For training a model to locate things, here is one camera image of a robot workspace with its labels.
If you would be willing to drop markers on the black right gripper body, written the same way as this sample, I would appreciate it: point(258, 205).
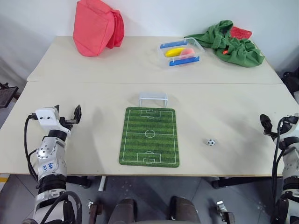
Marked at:
point(273, 135)

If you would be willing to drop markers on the black mesh chair part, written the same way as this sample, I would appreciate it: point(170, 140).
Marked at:
point(7, 94)

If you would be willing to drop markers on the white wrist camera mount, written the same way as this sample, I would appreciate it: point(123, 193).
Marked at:
point(290, 130)
point(46, 118)

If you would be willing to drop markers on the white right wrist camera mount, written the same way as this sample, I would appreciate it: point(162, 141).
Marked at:
point(290, 130)

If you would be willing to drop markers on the black table foot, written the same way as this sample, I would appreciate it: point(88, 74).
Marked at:
point(79, 181)
point(240, 182)

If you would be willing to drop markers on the miniature soccer ball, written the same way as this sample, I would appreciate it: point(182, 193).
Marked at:
point(211, 142)

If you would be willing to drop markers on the pink toy peach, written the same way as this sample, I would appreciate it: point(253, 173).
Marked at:
point(188, 51)

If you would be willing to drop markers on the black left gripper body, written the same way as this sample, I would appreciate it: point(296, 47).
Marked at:
point(68, 121)

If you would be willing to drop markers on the black bag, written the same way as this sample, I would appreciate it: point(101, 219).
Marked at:
point(291, 84)

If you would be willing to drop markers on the red fabric bag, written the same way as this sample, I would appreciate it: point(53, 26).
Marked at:
point(93, 30)

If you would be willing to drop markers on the green soccer field mat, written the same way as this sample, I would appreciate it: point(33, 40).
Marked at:
point(149, 137)

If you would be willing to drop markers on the white table leg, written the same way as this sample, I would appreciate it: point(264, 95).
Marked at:
point(102, 184)

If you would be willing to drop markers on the small white goal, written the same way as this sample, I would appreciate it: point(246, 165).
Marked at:
point(153, 95)

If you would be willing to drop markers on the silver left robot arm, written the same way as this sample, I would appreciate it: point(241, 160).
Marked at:
point(50, 161)

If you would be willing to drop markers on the red mesh bag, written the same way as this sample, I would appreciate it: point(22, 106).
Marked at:
point(241, 32)

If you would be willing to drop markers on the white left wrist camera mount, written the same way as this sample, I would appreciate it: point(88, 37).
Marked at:
point(46, 118)

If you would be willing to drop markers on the green fabric bag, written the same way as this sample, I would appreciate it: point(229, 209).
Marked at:
point(240, 51)

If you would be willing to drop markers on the dark rounded shape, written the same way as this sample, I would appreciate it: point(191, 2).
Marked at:
point(184, 210)
point(125, 211)

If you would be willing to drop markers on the clear container with blue clips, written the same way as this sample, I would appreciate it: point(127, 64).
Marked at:
point(183, 61)

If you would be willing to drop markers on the yellow toy banana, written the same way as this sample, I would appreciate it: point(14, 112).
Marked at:
point(174, 52)

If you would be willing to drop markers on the small orange object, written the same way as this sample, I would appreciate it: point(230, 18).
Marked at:
point(225, 52)

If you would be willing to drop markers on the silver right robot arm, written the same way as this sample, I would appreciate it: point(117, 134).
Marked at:
point(290, 165)

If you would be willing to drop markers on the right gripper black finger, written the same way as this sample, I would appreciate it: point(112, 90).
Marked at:
point(266, 123)
point(293, 118)

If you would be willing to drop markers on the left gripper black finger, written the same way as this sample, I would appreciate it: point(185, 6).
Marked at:
point(56, 108)
point(77, 113)

